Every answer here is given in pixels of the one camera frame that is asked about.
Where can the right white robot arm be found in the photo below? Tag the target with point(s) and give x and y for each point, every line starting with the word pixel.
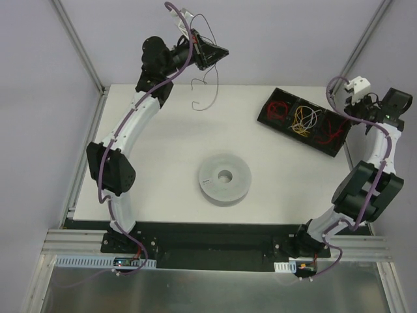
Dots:
pixel 371 185

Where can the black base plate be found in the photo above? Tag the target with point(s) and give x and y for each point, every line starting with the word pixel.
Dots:
pixel 222 247

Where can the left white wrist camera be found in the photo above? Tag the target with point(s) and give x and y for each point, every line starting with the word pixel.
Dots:
pixel 184 20

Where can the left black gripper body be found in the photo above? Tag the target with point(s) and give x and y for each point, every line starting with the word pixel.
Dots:
pixel 199 54

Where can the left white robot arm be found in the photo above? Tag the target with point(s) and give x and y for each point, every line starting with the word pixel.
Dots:
pixel 108 160

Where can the white cable duct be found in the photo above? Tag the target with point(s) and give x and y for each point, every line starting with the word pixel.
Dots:
pixel 104 262
pixel 285 267

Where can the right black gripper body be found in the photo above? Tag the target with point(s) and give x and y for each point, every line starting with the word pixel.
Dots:
pixel 367 122

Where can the grey plastic spool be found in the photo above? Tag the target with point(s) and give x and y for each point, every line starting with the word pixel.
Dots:
pixel 224 179

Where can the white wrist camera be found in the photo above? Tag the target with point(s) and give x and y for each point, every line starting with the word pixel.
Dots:
pixel 184 20
pixel 358 87

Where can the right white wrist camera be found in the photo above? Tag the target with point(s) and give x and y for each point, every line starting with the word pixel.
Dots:
pixel 358 87

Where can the black three-compartment bin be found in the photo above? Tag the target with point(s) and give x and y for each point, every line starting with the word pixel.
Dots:
pixel 304 121

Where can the left white cable duct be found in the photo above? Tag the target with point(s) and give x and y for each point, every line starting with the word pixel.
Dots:
pixel 104 262

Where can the aluminium frame rail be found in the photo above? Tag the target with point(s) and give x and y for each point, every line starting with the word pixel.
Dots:
pixel 89 242

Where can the right white cable duct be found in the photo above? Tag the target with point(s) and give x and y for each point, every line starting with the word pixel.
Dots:
pixel 285 267

